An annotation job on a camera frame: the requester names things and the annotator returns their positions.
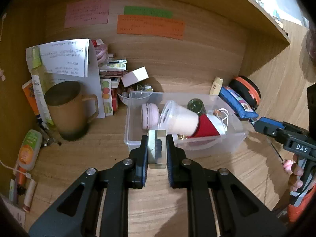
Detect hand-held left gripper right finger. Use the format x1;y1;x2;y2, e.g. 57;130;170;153
166;134;288;237

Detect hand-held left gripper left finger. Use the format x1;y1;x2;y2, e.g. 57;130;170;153
28;134;150;237

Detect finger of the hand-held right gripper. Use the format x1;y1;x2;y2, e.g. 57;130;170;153
254;121;284;140
259;117;284;129

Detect clear plastic box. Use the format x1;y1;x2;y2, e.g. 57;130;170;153
124;91;248;158

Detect small clear acrylic block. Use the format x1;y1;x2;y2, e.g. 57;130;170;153
147;129;167;169

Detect white plastic cup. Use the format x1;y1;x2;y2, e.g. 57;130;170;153
158;100;200;137

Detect blue zip pouch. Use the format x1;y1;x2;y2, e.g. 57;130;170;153
219;86;259;121

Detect pink round case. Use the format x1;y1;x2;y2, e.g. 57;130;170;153
141;103;160;129

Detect red felt pouch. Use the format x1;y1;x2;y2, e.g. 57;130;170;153
173;114;222;151

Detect green pump bottle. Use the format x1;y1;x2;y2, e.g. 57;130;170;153
187;99;206;115

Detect person's right forearm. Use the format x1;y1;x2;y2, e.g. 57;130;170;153
286;190;316;224

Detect wooden desktop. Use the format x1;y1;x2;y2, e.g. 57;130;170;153
0;62;297;237

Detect person's right hand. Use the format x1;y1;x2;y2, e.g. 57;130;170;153
289;153;305;193

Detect black orange round case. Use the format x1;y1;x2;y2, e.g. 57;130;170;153
229;76;261;110

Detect white cloth pouch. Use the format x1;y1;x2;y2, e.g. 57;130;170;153
206;107;237;136

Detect small clear bowl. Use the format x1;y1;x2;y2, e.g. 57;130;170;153
117;89;152;106

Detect small red box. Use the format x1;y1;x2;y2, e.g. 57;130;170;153
111;78;120;111

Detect cream lip balm tube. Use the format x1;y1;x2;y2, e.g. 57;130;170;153
210;76;224;95

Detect fruit picture box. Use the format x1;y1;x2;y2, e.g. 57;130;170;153
100;78;114;116

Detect small white box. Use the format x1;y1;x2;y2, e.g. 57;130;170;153
120;67;149;88

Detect white paper sheets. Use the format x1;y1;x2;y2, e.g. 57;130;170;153
49;41;106;119

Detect brown lidded mug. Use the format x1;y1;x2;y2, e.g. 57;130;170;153
44;81;99;141

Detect pink tape roll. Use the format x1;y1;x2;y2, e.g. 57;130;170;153
92;39;109;63

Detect green orange sunscreen tube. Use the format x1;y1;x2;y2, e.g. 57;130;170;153
13;129;43;176

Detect white lip balm tube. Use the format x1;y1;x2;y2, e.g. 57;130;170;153
23;179;37;213

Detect white folded paper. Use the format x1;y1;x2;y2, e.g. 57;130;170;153
39;38;90;78

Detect orange packet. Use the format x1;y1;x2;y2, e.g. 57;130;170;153
22;79;41;122

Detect orange paper note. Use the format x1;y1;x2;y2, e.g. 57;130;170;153
117;15;185;40

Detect green paper note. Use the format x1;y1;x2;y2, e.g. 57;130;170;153
123;6;173;19

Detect pink paper note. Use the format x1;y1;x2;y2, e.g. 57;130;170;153
64;1;109;29

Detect white cable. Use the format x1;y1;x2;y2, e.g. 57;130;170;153
0;160;19;172

